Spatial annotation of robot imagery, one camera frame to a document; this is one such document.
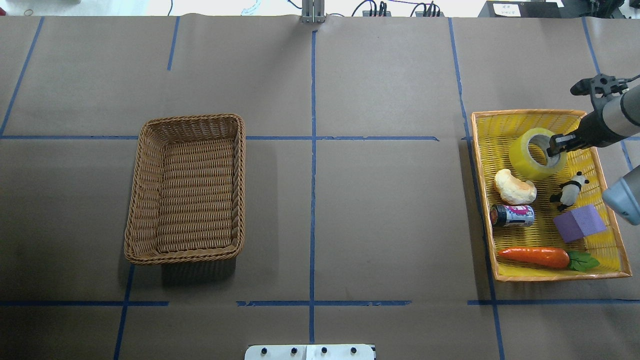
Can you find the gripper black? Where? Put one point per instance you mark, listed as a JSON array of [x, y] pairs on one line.
[[590, 129]]

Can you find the yellow tape roll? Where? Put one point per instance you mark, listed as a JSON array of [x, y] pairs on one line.
[[525, 164]]

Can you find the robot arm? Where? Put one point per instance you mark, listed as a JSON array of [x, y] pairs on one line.
[[611, 121]]

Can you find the yellow plastic basket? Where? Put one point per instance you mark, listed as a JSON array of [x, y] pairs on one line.
[[492, 133]]

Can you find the brown wicker basket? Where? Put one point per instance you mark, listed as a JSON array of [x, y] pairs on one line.
[[187, 201]]

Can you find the panda figurine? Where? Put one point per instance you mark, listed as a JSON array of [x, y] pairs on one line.
[[569, 191]]

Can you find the toy croissant bread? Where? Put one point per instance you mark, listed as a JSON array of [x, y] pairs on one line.
[[514, 191]]

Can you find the purple foam block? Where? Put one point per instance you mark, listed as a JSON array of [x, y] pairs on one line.
[[579, 223]]

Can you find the small drink can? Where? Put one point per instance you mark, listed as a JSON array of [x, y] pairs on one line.
[[511, 215]]

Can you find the toy carrot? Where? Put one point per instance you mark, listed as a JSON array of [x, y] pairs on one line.
[[551, 257]]

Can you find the white mounting plate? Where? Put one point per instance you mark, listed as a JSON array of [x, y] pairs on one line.
[[358, 351]]

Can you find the aluminium camera post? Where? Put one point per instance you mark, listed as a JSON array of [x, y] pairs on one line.
[[313, 11]]

